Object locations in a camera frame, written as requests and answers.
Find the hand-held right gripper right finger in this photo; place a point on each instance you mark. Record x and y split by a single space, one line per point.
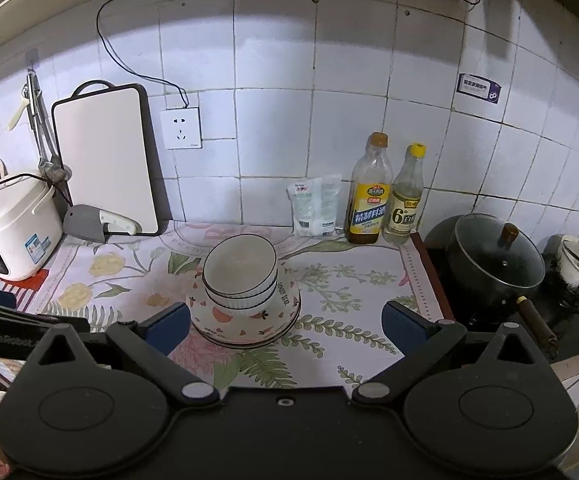
403 327

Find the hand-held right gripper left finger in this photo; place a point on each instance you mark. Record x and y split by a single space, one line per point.
169 327

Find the pink rabbit print plate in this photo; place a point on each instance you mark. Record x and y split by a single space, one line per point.
204 317

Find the white bowl black rim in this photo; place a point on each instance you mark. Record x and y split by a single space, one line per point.
242 311
239 300
239 265

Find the white plate black rim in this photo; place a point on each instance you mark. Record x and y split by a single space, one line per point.
249 343

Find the red striped cloth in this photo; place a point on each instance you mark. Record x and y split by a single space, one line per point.
34 285

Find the floral tablecloth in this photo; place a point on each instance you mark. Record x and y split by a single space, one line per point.
349 285

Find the white rice cooker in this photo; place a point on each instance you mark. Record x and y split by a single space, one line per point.
14 230

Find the black wok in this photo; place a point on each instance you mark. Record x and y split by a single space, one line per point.
437 240

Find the clear white vinegar bottle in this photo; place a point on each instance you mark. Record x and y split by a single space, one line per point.
403 220

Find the glass lid wooden knob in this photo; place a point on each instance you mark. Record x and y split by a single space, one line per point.
489 260

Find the yellow label cooking wine bottle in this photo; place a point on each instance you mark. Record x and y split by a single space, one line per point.
367 215

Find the white packet red mark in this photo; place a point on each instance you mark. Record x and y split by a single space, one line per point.
304 210

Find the metal ladle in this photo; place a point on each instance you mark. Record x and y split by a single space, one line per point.
44 145

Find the black gas stove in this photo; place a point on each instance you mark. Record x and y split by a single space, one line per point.
574 325

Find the white cutting board dark rim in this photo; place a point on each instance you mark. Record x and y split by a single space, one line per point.
104 160

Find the white wall socket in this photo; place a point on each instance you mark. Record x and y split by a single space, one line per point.
182 127

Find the purple white wall sticker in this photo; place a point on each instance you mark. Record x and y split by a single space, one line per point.
479 87

